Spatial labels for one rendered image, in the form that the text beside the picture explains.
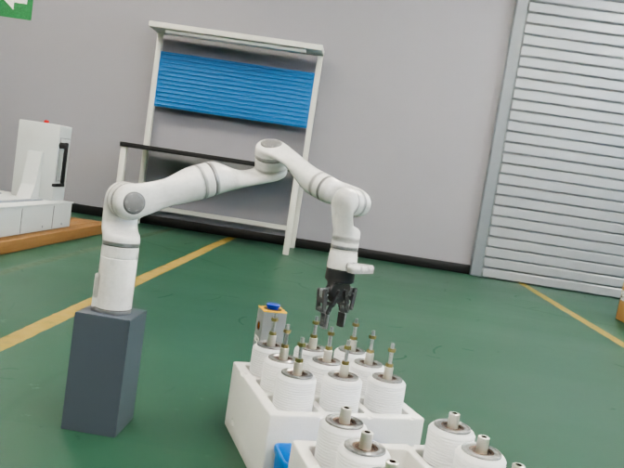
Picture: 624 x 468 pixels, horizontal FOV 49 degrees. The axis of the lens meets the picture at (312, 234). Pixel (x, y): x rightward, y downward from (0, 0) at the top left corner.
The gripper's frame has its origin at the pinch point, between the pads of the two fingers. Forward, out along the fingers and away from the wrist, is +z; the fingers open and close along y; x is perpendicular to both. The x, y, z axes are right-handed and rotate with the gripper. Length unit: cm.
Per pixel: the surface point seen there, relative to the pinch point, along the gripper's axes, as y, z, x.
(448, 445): 15.2, 12.4, 44.4
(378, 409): 0.3, 16.7, 17.8
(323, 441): 35.1, 13.4, 28.6
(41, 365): 27, 35, -90
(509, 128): -464, -107, -180
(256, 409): 21.4, 20.2, -2.1
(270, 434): 26.0, 21.8, 7.3
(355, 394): 6.7, 13.0, 14.9
